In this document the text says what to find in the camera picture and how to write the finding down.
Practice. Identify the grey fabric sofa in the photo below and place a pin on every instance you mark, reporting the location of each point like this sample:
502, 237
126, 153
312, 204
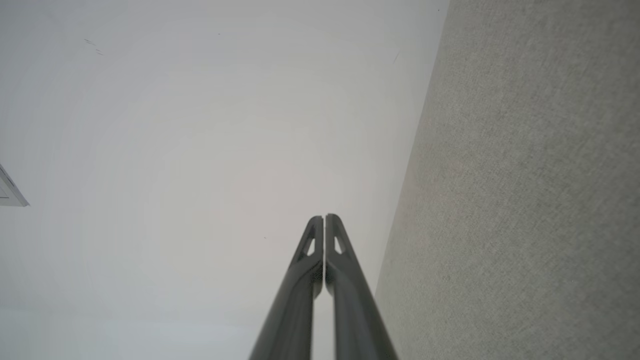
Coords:
525, 200

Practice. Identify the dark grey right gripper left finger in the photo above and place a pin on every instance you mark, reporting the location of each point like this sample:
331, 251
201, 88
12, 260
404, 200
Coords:
295, 310

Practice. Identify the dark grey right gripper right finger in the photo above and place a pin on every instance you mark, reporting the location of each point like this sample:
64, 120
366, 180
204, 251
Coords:
355, 310

